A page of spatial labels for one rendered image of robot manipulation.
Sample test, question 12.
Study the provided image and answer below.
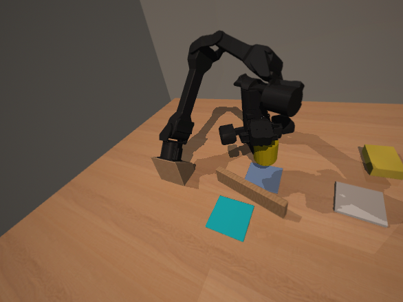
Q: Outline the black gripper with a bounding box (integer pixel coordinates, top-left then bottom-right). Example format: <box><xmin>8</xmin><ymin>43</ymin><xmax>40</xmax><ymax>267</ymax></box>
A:
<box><xmin>219</xmin><ymin>107</ymin><xmax>295</xmax><ymax>154</ymax></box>

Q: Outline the yellow cup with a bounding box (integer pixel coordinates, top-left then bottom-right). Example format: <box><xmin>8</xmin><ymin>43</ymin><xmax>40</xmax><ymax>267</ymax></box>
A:
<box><xmin>253</xmin><ymin>140</ymin><xmax>279</xmax><ymax>166</ymax></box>

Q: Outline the yellow flat pad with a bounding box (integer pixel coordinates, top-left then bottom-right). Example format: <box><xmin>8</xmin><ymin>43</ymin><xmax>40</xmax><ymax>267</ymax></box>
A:
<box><xmin>362</xmin><ymin>144</ymin><xmax>403</xmax><ymax>180</ymax></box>

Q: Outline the long wooden bar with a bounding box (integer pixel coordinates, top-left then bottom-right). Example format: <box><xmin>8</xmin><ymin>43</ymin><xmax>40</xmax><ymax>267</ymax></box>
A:
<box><xmin>216</xmin><ymin>166</ymin><xmax>289</xmax><ymax>219</ymax></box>

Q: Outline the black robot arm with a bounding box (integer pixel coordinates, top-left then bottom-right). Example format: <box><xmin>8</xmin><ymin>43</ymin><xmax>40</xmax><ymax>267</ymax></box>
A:
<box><xmin>157</xmin><ymin>31</ymin><xmax>304</xmax><ymax>162</ymax></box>

